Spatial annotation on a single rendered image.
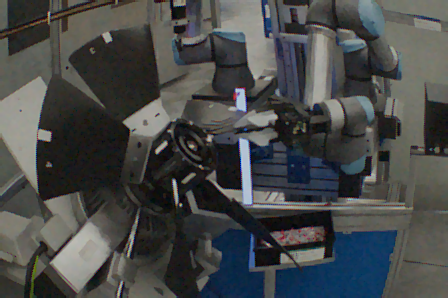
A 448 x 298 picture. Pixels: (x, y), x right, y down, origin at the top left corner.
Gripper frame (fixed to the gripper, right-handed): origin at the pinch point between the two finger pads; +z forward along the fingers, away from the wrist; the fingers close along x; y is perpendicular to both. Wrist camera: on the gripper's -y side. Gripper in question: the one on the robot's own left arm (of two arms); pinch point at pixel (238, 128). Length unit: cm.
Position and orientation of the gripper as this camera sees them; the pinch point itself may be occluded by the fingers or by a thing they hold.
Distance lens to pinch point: 121.7
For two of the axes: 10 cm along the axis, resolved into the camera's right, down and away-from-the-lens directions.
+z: -9.5, 1.9, -2.6
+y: 3.2, 4.4, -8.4
